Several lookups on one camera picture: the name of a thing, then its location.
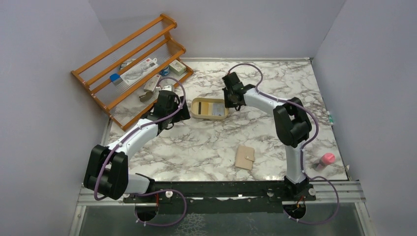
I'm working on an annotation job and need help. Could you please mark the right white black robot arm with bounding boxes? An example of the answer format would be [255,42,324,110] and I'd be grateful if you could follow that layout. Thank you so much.
[222,72,312,197]

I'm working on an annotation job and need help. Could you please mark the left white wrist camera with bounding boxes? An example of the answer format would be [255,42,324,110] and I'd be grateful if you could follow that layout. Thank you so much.
[161,85,175,92]

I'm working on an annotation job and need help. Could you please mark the grey white stapler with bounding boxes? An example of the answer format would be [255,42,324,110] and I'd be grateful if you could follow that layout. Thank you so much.
[139,74,161,103]

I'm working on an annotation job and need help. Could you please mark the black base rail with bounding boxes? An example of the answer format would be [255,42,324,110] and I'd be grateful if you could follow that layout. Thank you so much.
[88,174,317,216]

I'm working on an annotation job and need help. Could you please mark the grey blue credit card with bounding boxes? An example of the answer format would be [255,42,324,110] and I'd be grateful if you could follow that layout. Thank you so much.
[212,103,225,117]

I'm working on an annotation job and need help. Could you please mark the blue capped item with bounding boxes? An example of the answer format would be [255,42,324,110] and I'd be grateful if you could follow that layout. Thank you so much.
[109,73,123,86]

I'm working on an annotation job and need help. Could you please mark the blue white tape roll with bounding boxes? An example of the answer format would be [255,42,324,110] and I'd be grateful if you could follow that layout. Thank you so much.
[159,66,170,76]

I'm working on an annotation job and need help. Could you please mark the small green white box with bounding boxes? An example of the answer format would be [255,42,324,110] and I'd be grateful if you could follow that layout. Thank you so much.
[169,59,187,76]

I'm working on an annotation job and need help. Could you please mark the white flat package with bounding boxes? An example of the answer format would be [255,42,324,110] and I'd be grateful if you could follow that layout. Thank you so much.
[121,58,159,86]

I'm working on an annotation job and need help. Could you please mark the beige oval tray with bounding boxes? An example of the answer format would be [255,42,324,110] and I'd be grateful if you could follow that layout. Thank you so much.
[191,97,229,120]

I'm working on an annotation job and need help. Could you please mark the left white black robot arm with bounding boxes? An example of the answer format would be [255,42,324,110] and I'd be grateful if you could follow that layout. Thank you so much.
[83,90,190,201]

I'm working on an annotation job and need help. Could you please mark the beige leather card holder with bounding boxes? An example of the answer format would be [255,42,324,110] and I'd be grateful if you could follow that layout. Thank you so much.
[235,145,255,170]

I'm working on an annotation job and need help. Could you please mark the pink bottle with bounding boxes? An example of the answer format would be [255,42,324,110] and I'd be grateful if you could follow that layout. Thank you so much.
[313,153,336,172]

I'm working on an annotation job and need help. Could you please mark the orange wooden shelf rack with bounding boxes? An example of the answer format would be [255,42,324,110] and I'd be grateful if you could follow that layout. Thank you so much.
[71,14,193,131]

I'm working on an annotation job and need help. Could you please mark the green white wall item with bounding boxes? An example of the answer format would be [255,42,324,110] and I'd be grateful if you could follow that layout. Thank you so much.
[327,111,334,126]

